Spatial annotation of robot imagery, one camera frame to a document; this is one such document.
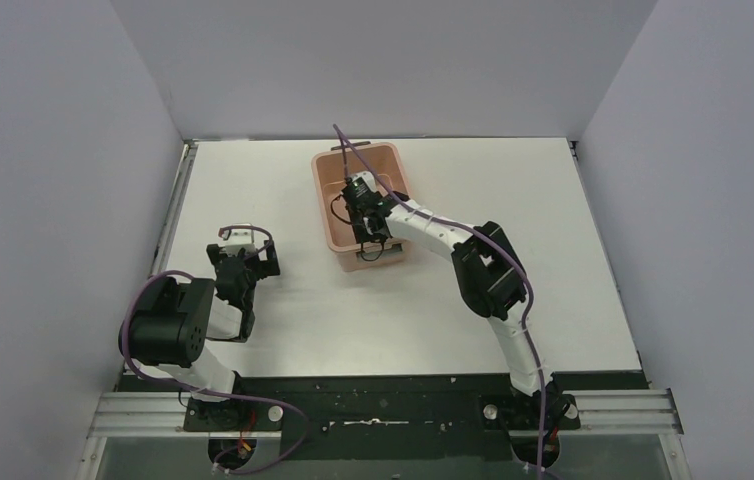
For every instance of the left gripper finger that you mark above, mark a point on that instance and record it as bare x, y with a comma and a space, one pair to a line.
215, 253
268, 263

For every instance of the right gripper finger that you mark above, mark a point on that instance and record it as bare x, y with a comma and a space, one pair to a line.
380, 232
362, 232

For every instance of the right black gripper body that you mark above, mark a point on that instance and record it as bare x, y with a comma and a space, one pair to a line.
355, 214

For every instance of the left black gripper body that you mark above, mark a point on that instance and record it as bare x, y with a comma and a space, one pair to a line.
261, 258

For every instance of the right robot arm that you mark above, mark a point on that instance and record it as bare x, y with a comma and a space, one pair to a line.
490, 277

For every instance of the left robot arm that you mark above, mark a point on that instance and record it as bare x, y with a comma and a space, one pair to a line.
176, 315

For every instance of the pink plastic bin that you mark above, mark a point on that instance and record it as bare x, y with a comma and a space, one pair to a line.
330, 169

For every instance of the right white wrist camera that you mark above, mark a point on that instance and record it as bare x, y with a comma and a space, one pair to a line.
365, 177

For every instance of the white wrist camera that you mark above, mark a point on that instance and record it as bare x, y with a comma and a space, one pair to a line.
365, 177
240, 238

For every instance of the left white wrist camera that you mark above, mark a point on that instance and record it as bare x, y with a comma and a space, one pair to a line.
240, 238

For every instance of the left side aluminium rail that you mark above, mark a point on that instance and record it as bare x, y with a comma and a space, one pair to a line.
176, 200

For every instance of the aluminium rail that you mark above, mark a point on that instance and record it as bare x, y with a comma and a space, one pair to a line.
176, 200
601, 412

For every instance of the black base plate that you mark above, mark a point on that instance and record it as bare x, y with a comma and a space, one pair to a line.
393, 418

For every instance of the aluminium front rail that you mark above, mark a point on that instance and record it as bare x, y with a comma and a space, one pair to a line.
601, 412

